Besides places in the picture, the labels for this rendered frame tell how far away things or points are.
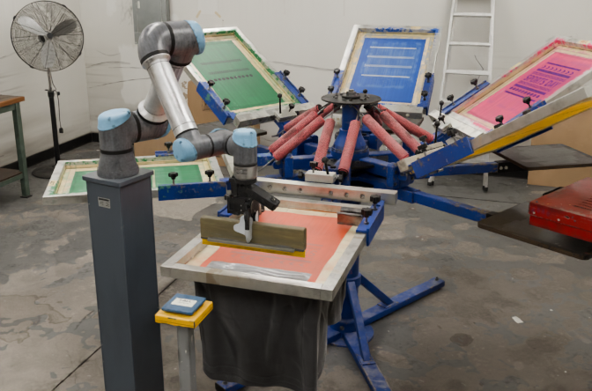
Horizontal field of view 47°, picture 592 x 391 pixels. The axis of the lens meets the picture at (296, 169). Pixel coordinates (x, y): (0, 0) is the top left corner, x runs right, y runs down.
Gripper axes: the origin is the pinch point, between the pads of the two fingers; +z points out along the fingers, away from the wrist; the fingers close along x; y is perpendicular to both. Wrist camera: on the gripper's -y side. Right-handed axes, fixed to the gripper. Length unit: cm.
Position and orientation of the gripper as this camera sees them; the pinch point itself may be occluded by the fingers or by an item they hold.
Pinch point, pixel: (252, 237)
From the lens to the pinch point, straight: 223.2
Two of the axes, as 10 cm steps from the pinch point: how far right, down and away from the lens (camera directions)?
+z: 0.0, 9.6, 2.9
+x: -3.0, 2.7, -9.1
